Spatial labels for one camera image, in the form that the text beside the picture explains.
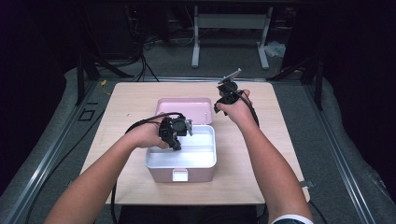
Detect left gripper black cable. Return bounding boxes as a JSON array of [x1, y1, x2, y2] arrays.
[[109, 111, 186, 224]]

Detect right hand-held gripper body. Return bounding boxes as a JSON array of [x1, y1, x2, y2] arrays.
[[217, 68, 243, 105]]

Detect yellow cable plug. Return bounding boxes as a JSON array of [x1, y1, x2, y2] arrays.
[[99, 79, 112, 96]]

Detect person's dark clothing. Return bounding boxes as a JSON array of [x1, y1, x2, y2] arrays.
[[92, 204, 269, 224]]

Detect pink storage box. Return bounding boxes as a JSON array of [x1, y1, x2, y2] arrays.
[[144, 97, 218, 184]]

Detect dark sleeve with white cuff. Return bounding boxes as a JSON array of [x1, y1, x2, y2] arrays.
[[271, 214, 315, 224]]

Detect bundle of black floor cables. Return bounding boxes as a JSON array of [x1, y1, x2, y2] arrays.
[[129, 29, 161, 83]]

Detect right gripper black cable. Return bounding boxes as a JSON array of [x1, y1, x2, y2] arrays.
[[229, 86, 261, 129]]

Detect black square floor frame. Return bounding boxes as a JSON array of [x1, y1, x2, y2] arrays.
[[77, 102, 99, 122]]

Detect person's left hand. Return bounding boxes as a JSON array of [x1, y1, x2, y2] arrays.
[[125, 116, 171, 150]]

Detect white metal desk frame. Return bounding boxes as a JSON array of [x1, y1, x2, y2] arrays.
[[191, 5, 275, 70]]

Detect person's right hand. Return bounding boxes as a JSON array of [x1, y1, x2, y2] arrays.
[[216, 89, 260, 128]]

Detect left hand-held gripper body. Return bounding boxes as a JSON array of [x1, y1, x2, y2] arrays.
[[158, 116, 194, 143]]

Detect short black floor cable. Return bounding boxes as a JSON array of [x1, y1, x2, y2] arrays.
[[308, 200, 329, 224]]

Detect clear plastic bag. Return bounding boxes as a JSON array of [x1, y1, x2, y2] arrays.
[[264, 40, 287, 59]]

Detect black tripod stand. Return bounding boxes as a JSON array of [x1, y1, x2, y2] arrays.
[[268, 54, 325, 110], [75, 50, 135, 106]]

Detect long aluminium floor rail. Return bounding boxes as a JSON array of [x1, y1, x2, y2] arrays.
[[4, 79, 102, 224], [302, 83, 376, 224]]

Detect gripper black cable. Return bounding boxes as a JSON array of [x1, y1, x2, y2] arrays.
[[229, 86, 261, 129], [109, 111, 186, 224]]

